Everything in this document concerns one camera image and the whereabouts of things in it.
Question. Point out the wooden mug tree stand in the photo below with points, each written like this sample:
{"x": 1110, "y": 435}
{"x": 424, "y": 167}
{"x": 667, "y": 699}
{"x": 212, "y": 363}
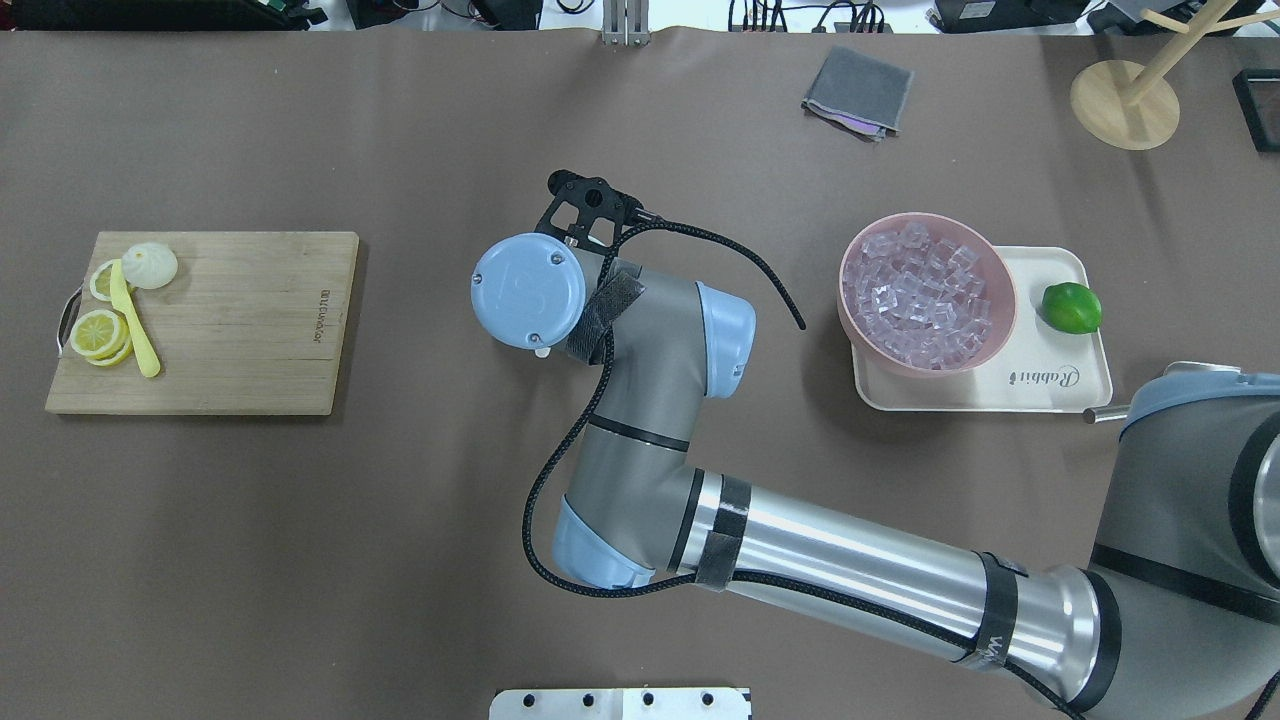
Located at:
{"x": 1131, "y": 106}

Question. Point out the beige plastic tray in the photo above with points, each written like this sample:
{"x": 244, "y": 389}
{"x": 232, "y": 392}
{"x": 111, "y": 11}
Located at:
{"x": 1039, "y": 370}

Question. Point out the lemon slice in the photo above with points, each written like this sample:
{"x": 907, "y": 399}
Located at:
{"x": 99, "y": 334}
{"x": 100, "y": 281}

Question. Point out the yellow plastic knife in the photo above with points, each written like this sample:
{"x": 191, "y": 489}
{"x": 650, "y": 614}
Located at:
{"x": 121, "y": 301}

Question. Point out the metal ice scoop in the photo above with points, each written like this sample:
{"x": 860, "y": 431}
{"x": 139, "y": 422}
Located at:
{"x": 1114, "y": 412}

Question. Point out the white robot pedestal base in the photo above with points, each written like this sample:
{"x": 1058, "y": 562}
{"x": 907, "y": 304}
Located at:
{"x": 696, "y": 702}

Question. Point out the aluminium frame post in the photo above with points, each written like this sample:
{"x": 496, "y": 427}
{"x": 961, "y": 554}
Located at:
{"x": 625, "y": 23}

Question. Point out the bamboo cutting board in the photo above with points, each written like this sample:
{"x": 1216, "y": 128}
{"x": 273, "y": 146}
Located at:
{"x": 252, "y": 324}

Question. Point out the green lime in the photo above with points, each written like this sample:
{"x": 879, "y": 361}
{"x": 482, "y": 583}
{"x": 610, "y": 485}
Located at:
{"x": 1072, "y": 308}

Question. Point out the grey folded cloth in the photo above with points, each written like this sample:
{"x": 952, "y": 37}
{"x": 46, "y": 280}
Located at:
{"x": 858, "y": 92}

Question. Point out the pink bowl of ice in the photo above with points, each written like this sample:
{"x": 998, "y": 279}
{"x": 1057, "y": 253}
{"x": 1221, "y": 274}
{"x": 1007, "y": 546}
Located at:
{"x": 924, "y": 296}

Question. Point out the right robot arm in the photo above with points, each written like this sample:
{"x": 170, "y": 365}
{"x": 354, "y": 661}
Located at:
{"x": 1173, "y": 617}

